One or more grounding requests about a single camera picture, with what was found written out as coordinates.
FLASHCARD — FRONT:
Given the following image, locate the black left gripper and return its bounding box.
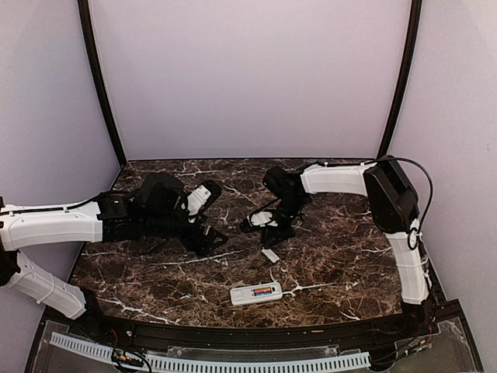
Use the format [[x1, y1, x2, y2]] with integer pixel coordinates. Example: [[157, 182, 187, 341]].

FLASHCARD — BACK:
[[142, 201, 228, 256]]

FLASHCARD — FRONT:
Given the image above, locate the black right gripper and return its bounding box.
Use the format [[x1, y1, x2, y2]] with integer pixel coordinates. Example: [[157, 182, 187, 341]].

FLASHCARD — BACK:
[[261, 196, 307, 249]]

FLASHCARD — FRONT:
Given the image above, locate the white battery cover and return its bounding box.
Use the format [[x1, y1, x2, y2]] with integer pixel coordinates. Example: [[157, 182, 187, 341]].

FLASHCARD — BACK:
[[261, 249, 280, 263]]

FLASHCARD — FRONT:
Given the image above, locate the white remote control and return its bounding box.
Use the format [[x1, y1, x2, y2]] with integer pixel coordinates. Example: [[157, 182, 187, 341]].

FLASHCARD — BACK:
[[230, 282, 283, 306]]

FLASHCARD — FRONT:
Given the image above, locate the orange battery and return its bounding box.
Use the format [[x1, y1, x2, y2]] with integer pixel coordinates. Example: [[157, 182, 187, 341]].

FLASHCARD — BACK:
[[253, 287, 273, 294]]

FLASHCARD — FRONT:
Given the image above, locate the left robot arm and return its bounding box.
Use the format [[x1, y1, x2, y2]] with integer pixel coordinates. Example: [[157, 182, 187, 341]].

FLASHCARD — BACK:
[[1, 173, 228, 339]]

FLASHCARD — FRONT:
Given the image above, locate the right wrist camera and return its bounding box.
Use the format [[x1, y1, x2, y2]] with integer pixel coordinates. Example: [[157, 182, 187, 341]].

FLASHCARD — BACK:
[[239, 217, 260, 233]]

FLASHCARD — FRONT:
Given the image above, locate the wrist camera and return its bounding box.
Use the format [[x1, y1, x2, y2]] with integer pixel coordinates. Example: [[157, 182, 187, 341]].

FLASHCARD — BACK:
[[239, 217, 260, 233], [200, 180, 222, 208]]

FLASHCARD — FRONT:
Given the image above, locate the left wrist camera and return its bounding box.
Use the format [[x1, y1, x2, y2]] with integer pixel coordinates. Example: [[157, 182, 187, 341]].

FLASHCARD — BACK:
[[200, 180, 222, 208]]

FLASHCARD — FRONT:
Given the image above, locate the black front table rail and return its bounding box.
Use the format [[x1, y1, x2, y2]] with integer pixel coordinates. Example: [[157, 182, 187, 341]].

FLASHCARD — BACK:
[[73, 315, 429, 350]]

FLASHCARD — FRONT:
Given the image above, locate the white slotted cable duct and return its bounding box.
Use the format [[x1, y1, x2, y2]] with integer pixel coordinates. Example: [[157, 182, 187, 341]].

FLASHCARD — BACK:
[[50, 332, 370, 372]]

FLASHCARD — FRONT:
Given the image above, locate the black left corner post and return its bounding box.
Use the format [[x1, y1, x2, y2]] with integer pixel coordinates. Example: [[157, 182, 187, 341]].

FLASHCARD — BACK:
[[77, 0, 127, 169]]

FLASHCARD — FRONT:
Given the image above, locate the black corner post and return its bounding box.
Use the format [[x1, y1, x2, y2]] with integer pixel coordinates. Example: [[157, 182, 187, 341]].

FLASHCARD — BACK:
[[77, 0, 127, 169], [377, 0, 422, 158]]

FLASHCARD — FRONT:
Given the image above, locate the black right corner post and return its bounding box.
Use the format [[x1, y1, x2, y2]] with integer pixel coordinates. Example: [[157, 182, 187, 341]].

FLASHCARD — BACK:
[[377, 0, 422, 158]]

